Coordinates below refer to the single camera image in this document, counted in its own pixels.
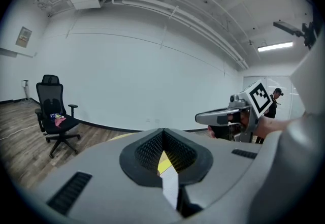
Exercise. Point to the blue snack packet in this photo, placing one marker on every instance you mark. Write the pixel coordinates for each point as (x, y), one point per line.
(54, 115)

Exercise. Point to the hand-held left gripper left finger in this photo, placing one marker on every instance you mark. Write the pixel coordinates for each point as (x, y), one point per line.
(101, 179)

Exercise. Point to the person's right hand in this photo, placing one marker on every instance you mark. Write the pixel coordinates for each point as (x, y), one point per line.
(245, 121)

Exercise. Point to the yellow and white booklet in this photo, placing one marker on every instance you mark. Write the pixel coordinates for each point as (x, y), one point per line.
(170, 187)

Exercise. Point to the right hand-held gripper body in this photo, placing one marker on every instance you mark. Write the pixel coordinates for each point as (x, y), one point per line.
(259, 101)

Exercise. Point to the white wall socket box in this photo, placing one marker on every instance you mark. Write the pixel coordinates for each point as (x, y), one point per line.
(25, 83)

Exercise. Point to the pink cloth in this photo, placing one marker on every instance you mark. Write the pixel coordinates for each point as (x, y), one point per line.
(59, 122)

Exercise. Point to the black mesh office chair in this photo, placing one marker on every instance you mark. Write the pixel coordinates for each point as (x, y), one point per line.
(52, 96)

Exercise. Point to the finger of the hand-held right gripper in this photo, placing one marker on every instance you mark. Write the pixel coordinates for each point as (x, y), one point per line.
(208, 117)

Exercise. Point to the person's right forearm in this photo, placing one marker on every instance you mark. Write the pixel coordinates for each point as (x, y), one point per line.
(269, 126)

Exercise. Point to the white ceiling pipes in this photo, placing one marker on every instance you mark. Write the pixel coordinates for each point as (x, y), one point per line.
(157, 7)

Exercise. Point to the grey wall electrical panel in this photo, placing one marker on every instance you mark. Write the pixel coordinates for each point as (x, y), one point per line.
(23, 37)

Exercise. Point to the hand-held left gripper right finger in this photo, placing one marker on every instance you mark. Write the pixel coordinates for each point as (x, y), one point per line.
(223, 167)

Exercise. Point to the ceiling light tube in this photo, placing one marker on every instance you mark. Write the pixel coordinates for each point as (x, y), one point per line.
(275, 46)

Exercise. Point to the white framed glass door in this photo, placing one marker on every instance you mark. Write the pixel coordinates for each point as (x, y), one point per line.
(281, 83)

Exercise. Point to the unlit dark ceiling lamp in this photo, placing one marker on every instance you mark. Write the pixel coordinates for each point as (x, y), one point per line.
(287, 27)

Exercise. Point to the round yellow wooden table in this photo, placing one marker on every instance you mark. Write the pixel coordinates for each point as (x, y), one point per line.
(165, 157)

